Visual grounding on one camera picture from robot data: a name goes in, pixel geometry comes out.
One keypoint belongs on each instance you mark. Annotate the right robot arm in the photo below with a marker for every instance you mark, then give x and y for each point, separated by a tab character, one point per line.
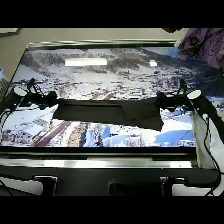
206	108

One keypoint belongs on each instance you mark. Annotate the silver frame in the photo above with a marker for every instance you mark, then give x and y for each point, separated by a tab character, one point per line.
100	163

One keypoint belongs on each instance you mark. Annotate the purple patterned garment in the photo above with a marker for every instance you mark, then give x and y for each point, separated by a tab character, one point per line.
203	45

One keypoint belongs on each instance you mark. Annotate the pale grey garment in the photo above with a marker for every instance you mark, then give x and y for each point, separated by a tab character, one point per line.
200	140

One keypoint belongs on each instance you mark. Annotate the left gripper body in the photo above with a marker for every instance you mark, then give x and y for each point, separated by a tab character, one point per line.
49	99

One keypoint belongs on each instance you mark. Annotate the dark grey garment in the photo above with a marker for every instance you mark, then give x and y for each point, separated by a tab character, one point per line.
110	113

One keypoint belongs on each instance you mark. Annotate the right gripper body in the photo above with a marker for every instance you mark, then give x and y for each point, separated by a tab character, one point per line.
165	101

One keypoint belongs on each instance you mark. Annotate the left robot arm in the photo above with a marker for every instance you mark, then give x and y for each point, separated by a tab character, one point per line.
16	98

